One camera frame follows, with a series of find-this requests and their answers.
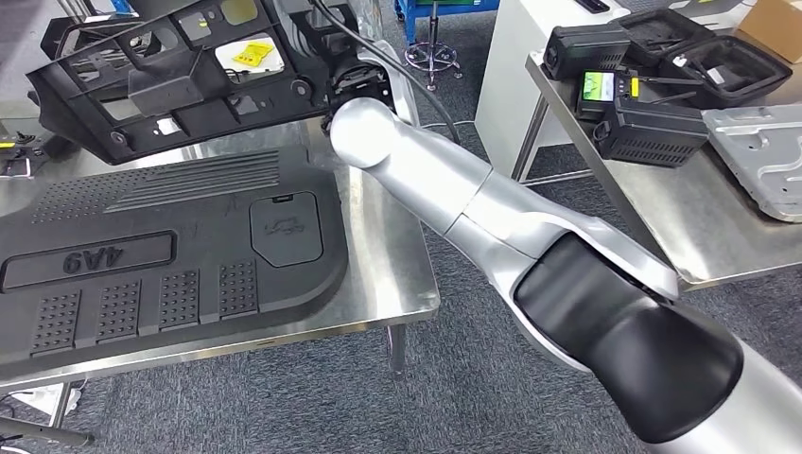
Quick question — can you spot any open black foam case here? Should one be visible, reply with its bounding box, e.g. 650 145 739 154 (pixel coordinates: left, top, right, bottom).
40 15 136 62

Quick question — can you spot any black equipment box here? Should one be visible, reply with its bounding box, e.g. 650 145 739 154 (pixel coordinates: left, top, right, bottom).
591 96 710 168
541 24 632 81

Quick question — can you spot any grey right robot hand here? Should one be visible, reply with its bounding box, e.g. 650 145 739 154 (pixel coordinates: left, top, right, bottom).
324 59 394 115

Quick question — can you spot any black remote controller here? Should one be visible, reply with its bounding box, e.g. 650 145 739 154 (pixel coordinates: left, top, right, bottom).
0 128 78 181

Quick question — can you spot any yellow packet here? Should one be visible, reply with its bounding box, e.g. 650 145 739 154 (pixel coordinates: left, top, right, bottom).
233 42 275 69

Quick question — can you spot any black moulded tray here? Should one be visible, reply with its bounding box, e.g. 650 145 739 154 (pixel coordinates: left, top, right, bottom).
0 147 350 369

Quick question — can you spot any blue metal cart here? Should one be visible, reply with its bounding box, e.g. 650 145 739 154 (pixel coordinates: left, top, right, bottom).
394 0 500 45

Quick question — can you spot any green labelled black device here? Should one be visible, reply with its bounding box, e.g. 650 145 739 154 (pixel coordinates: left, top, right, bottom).
575 68 641 121

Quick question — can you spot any steel workbench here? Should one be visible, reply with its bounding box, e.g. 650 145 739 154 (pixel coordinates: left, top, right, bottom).
0 99 441 450

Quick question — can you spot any white cabinet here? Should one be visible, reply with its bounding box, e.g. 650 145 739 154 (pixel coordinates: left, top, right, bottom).
474 0 631 183

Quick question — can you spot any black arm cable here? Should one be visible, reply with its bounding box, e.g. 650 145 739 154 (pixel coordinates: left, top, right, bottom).
309 0 463 147

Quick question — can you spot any chrome swivel stool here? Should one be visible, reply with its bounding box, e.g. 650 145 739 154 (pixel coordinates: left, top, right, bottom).
404 0 463 94

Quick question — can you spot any silver metal car panel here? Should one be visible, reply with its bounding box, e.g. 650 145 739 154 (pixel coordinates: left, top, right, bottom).
701 103 802 224

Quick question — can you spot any white power strip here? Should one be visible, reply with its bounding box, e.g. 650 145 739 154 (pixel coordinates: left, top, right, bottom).
12 383 84 419

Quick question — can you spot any black equipment case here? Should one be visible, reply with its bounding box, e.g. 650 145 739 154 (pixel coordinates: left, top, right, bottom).
616 7 794 111

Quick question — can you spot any long black plastic car part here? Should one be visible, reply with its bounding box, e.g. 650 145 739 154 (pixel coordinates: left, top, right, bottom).
26 0 333 166

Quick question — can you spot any brown cardboard box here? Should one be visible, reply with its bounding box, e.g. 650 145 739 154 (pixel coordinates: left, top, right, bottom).
736 0 802 64

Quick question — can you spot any steel side table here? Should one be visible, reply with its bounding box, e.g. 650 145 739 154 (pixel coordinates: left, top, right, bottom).
510 49 802 294

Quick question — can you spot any white floor cable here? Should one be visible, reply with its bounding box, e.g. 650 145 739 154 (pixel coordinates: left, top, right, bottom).
419 117 478 131

